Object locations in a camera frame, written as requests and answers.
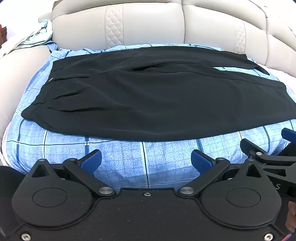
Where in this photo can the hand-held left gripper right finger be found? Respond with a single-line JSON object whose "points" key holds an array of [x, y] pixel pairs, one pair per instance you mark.
{"points": [[201, 161]]}

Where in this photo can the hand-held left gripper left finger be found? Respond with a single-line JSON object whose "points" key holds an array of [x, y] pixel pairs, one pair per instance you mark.
{"points": [[91, 160]]}

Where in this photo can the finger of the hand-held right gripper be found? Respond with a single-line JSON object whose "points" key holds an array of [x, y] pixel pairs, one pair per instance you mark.
{"points": [[253, 147], [289, 134]]}

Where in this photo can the black pants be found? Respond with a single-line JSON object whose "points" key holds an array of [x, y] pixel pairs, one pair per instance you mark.
{"points": [[150, 99]]}

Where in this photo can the person's right hand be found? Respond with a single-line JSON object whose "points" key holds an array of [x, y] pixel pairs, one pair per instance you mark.
{"points": [[292, 215]]}

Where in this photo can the blue checked blanket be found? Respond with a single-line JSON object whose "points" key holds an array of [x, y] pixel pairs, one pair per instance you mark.
{"points": [[120, 162]]}

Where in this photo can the white bed sheet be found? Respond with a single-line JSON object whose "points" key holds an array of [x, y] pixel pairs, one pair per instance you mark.
{"points": [[283, 76]]}

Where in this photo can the light green cloth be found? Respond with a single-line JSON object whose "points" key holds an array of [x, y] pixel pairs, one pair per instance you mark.
{"points": [[39, 34]]}

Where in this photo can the white cloth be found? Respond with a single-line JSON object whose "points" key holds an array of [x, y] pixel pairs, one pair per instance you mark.
{"points": [[12, 45]]}

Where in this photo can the beige leather headboard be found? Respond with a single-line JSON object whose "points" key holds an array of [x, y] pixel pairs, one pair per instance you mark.
{"points": [[150, 23]]}

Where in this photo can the brown wooden nightstand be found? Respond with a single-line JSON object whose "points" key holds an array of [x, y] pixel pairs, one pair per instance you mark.
{"points": [[2, 34]]}

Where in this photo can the beige padded bed frame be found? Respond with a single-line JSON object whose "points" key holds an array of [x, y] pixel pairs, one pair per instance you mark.
{"points": [[20, 67]]}

